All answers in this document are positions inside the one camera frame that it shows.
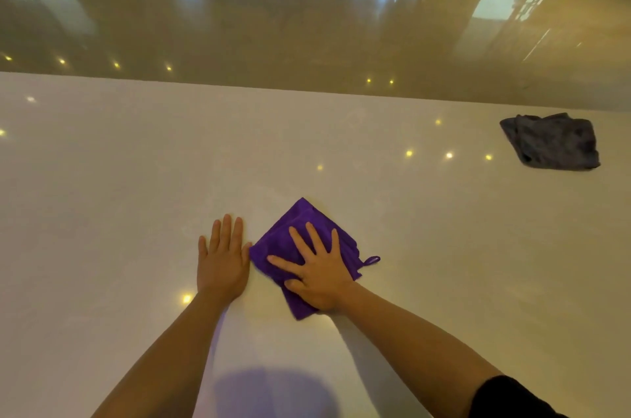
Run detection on person's left hand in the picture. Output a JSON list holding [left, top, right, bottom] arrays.
[[197, 214, 253, 304]]

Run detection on person's right hand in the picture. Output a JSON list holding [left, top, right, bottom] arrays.
[[266, 221, 358, 313]]

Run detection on purple microfiber cloth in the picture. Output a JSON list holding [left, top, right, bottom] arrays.
[[248, 197, 381, 321]]

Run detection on grey microfiber cloth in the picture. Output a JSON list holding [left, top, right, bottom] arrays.
[[499, 112, 601, 172]]

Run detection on person's left forearm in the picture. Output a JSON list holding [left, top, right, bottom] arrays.
[[91, 292, 233, 418]]

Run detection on person's right forearm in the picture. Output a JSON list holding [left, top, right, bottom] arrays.
[[335, 282, 503, 418]]

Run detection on black right sleeve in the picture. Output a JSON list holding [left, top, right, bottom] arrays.
[[468, 375, 568, 418]]

